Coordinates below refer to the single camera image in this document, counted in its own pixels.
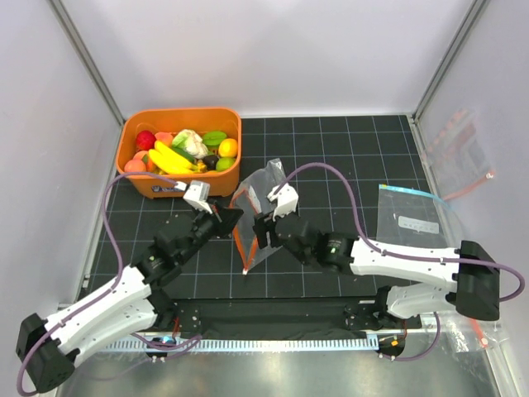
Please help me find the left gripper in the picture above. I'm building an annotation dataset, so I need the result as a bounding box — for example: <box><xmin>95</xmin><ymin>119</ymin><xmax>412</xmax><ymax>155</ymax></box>
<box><xmin>178</xmin><ymin>198</ymin><xmax>242</xmax><ymax>263</ymax></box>

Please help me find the red zipper clear bag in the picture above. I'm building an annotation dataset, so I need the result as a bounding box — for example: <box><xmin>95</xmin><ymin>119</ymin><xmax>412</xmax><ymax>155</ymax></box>
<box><xmin>229</xmin><ymin>158</ymin><xmax>286</xmax><ymax>275</ymax></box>

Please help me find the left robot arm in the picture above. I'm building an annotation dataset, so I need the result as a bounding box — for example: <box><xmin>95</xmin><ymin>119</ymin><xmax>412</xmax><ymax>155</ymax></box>
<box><xmin>16</xmin><ymin>203</ymin><xmax>243</xmax><ymax>396</ymax></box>

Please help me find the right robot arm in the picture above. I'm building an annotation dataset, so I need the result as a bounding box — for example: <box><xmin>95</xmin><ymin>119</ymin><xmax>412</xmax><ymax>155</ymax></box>
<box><xmin>253</xmin><ymin>213</ymin><xmax>500</xmax><ymax>328</ymax></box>

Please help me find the blue zipper clear bag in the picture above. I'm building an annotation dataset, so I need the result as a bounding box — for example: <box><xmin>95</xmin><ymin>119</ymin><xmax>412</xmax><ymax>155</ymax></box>
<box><xmin>376</xmin><ymin>184</ymin><xmax>462</xmax><ymax>248</ymax></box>

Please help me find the green lime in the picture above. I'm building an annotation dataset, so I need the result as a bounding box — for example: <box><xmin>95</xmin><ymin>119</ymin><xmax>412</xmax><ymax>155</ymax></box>
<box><xmin>216</xmin><ymin>157</ymin><xmax>236</xmax><ymax>172</ymax></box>

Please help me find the dark purple fruit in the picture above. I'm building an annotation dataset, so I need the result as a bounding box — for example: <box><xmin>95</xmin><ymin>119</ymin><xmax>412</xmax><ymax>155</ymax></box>
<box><xmin>202</xmin><ymin>155</ymin><xmax>219</xmax><ymax>170</ymax></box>

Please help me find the yellow lemon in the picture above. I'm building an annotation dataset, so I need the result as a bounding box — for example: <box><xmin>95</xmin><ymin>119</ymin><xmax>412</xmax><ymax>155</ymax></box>
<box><xmin>218</xmin><ymin>138</ymin><xmax>239</xmax><ymax>158</ymax></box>

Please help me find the green cucumber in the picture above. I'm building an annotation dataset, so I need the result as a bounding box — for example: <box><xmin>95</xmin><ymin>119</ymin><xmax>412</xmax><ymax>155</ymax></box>
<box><xmin>172</xmin><ymin>147</ymin><xmax>196</xmax><ymax>164</ymax></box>

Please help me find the green star fruit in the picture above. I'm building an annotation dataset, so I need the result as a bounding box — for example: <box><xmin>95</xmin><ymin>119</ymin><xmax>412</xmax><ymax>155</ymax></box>
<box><xmin>202</xmin><ymin>130</ymin><xmax>227</xmax><ymax>147</ymax></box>

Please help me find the black grid mat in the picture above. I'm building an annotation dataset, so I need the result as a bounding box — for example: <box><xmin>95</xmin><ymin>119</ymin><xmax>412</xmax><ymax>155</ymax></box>
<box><xmin>76</xmin><ymin>114</ymin><xmax>435</xmax><ymax>302</ymax></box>

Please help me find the yellow banana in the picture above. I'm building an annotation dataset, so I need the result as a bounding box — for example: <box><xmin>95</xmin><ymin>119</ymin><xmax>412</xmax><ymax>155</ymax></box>
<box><xmin>148</xmin><ymin>141</ymin><xmax>198</xmax><ymax>175</ymax></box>

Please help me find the cauliflower toy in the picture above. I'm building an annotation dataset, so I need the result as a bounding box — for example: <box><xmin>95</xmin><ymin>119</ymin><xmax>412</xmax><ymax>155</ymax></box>
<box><xmin>171</xmin><ymin>129</ymin><xmax>208</xmax><ymax>160</ymax></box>

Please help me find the peach upper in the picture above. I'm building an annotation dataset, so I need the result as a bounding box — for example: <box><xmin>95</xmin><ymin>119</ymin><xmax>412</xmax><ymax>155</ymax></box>
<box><xmin>155</xmin><ymin>132</ymin><xmax>174</xmax><ymax>147</ymax></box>

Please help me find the peach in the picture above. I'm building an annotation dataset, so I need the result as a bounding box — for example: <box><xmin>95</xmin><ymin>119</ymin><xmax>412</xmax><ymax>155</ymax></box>
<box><xmin>155</xmin><ymin>132</ymin><xmax>174</xmax><ymax>147</ymax></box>
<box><xmin>124</xmin><ymin>159</ymin><xmax>146</xmax><ymax>173</ymax></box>
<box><xmin>133</xmin><ymin>151</ymin><xmax>156</xmax><ymax>173</ymax></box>

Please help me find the peach middle left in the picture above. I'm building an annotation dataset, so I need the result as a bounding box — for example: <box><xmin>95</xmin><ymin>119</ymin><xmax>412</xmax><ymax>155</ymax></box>
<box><xmin>133</xmin><ymin>151</ymin><xmax>156</xmax><ymax>173</ymax></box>

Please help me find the peach front left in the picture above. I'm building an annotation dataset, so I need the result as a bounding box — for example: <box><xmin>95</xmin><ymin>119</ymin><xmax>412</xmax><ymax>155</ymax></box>
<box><xmin>124</xmin><ymin>159</ymin><xmax>146</xmax><ymax>173</ymax></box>

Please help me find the red apple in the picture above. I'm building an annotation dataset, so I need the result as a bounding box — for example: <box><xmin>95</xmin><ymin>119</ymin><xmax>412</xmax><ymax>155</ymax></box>
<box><xmin>136</xmin><ymin>130</ymin><xmax>156</xmax><ymax>151</ymax></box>

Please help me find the orange plastic bin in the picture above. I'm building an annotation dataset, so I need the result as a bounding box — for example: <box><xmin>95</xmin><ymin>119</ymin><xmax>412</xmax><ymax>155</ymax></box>
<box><xmin>116</xmin><ymin>107</ymin><xmax>242</xmax><ymax>197</ymax></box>

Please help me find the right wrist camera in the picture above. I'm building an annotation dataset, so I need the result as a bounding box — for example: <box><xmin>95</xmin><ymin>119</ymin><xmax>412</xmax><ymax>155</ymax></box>
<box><xmin>267</xmin><ymin>183</ymin><xmax>298</xmax><ymax>220</ymax></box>

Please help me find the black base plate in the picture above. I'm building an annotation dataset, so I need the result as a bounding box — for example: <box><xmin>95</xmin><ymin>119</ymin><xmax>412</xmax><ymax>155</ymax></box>
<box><xmin>126</xmin><ymin>296</ymin><xmax>425</xmax><ymax>340</ymax></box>

